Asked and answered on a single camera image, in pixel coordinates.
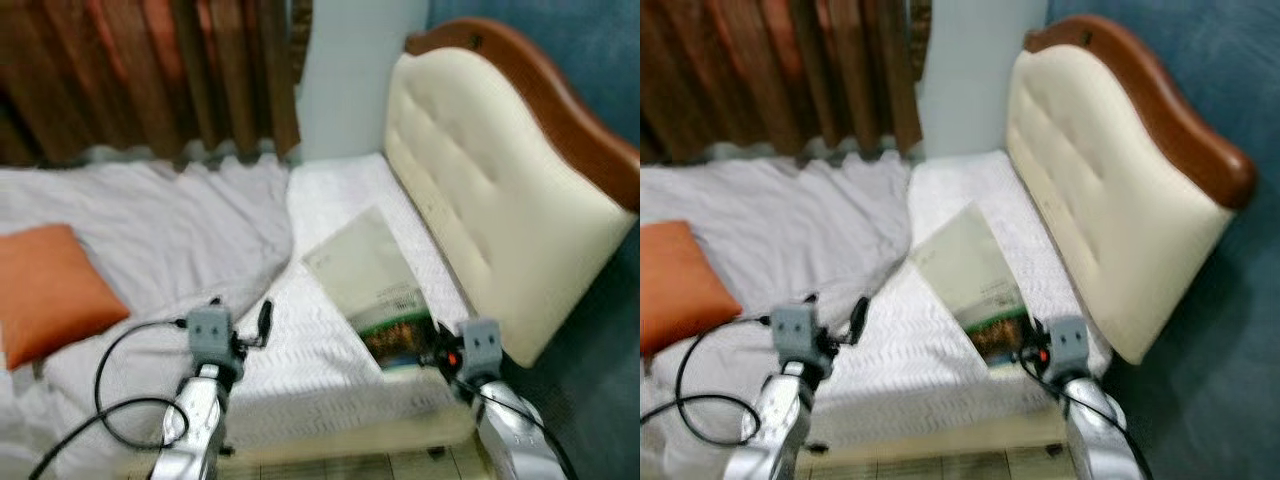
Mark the orange pillow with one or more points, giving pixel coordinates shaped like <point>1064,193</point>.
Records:
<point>55,295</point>
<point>680,290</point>

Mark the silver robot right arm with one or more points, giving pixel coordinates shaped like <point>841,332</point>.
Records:
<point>1097,432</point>
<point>512,432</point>

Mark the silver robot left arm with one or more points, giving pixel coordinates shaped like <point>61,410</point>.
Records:
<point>770,420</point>
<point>195,420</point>

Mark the bed with white patterned sheet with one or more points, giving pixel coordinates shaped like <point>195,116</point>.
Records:
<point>900,355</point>
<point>320,345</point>

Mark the pale book with green picture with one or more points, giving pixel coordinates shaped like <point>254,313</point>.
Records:
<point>970,265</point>
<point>365,270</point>

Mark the light grey blanket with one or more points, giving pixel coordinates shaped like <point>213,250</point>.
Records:
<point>790,220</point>
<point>170,230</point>

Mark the cream padded wooden headboard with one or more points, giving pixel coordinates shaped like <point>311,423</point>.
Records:
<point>480,180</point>
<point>1100,180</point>

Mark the brown curtain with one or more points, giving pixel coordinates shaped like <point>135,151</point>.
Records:
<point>780,70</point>
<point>150,70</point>

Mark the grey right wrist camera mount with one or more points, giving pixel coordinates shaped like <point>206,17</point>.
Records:
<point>480,350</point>
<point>1067,347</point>

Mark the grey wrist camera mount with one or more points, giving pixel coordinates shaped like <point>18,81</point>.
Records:
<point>210,335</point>
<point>480,350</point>
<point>1067,347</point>
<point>793,330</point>

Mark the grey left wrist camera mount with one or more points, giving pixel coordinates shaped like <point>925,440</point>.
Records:
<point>793,330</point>
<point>210,335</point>

